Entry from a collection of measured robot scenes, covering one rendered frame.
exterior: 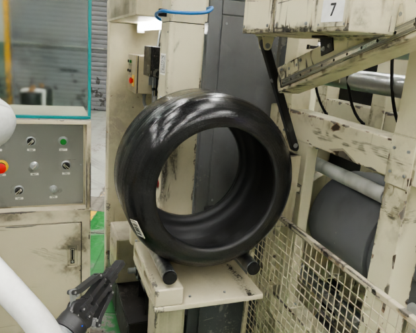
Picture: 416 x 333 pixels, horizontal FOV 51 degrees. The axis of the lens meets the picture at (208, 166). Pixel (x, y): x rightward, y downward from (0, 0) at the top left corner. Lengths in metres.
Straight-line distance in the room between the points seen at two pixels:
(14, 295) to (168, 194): 0.86
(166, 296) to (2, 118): 0.69
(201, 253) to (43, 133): 0.83
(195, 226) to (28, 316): 0.86
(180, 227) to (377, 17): 0.95
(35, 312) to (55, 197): 1.04
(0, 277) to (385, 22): 1.01
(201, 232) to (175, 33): 0.71
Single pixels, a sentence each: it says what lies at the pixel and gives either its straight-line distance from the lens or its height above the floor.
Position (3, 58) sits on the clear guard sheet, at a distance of 1.79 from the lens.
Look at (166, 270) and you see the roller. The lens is 1.36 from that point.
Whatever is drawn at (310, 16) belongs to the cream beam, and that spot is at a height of 1.68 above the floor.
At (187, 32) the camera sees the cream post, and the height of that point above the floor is 1.63.
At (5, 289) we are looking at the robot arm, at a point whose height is 1.11.
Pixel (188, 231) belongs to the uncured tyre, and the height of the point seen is 0.93.
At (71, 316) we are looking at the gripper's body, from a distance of 1.12.
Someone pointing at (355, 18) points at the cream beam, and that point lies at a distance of 1.12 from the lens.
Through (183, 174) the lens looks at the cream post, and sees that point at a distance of 1.64.
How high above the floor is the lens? 1.57
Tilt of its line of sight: 15 degrees down
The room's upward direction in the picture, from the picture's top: 4 degrees clockwise
